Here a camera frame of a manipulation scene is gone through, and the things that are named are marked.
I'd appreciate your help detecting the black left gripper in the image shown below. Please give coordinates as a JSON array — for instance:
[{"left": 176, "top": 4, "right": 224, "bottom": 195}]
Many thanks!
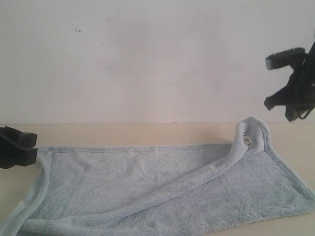
[{"left": 0, "top": 126, "right": 38, "bottom": 169}]

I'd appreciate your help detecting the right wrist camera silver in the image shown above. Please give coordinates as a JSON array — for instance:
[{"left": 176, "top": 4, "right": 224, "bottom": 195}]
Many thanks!
[{"left": 265, "top": 47, "right": 307, "bottom": 70}]

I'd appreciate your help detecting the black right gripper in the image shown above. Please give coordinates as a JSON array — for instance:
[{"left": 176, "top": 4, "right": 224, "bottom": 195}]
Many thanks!
[{"left": 264, "top": 45, "right": 315, "bottom": 121}]

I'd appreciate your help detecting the light blue terry towel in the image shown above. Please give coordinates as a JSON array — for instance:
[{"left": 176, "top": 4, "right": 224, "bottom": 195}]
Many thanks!
[{"left": 0, "top": 117, "right": 315, "bottom": 236}]

